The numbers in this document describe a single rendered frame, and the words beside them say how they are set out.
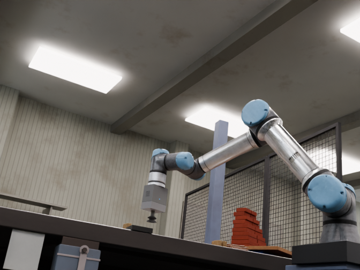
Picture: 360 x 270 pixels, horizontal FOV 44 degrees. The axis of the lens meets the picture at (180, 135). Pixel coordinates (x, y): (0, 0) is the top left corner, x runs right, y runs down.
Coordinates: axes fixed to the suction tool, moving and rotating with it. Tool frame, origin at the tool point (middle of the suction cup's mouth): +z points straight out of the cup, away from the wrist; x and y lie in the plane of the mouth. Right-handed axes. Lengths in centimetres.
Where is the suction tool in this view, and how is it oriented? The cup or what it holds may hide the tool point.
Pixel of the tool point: (151, 222)
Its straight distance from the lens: 189.7
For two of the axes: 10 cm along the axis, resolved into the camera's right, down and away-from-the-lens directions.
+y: -6.9, -3.4, -6.4
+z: -1.1, 9.2, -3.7
